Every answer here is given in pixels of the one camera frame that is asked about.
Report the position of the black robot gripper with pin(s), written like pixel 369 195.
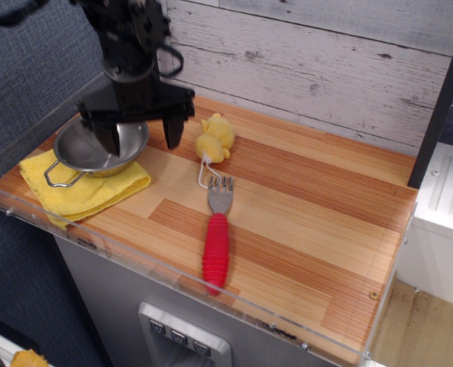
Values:
pixel 142 100

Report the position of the small steel pot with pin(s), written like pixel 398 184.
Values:
pixel 78 148

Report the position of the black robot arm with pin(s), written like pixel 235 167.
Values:
pixel 130 34

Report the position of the yellow plush duck toy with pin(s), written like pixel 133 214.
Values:
pixel 215 143

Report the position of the yellow folded cloth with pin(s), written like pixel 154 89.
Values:
pixel 88 195

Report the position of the grey toy cabinet front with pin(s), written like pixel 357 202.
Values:
pixel 113 292

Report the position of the clear acrylic table guard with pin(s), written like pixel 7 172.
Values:
pixel 324 148

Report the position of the silver button control panel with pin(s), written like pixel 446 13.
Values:
pixel 173 341

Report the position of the yellow object at corner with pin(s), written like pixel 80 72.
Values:
pixel 28 358

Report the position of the white ridged appliance top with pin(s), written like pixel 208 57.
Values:
pixel 435 198

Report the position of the red handled metal fork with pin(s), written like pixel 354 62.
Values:
pixel 215 260

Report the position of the black right vertical post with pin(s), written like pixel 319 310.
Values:
pixel 433 131

